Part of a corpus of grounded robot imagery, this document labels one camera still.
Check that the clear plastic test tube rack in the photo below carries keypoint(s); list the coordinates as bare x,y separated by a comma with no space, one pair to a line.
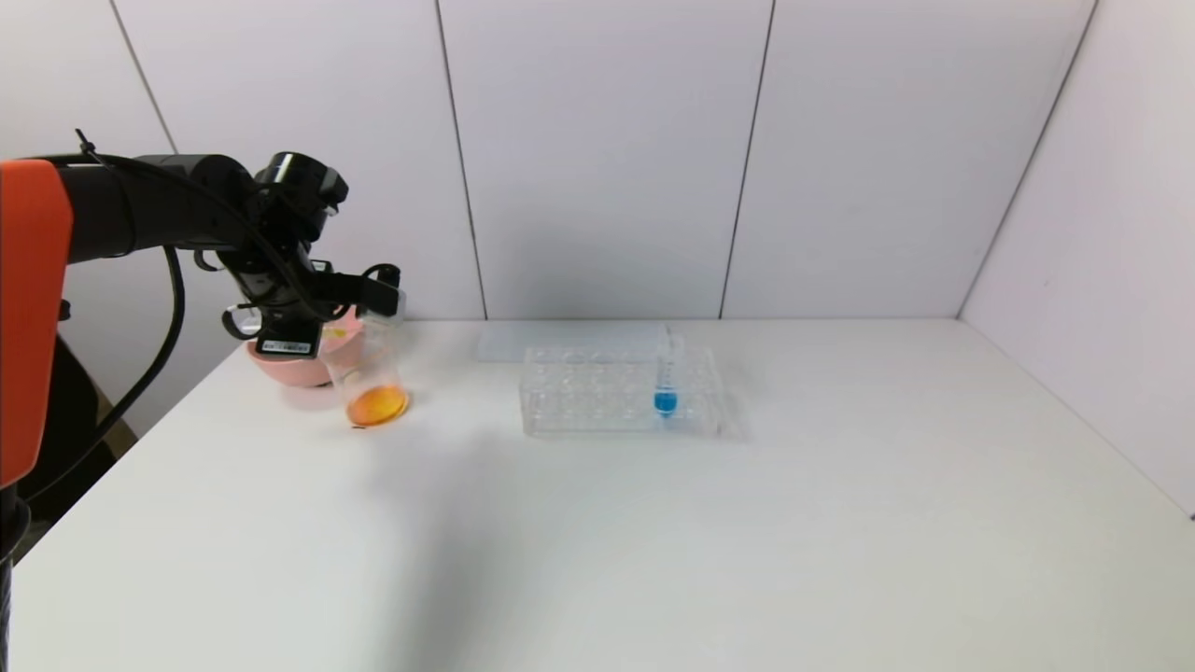
597,411

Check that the test tube with blue pigment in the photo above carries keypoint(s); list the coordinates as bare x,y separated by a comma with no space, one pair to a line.
665,399

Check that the white paper sheet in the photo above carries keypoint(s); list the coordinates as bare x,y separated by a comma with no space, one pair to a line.
509,341

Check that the white grey wrist camera box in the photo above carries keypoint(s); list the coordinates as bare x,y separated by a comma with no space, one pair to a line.
385,303

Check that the person in dark trousers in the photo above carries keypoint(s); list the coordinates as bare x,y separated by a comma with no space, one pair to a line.
70,420

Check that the test tube with yellow pigment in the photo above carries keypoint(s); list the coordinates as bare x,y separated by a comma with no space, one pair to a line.
344,332

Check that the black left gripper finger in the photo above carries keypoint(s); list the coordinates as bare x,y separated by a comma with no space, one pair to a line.
285,345

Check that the pink plastic bowl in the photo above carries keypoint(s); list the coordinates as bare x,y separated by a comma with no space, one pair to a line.
289,371

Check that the clear glass beaker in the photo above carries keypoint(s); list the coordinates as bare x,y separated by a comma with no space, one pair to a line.
375,403

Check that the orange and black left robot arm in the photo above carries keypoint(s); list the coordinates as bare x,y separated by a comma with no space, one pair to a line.
112,205

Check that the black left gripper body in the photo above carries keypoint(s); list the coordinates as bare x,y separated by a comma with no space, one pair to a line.
283,342

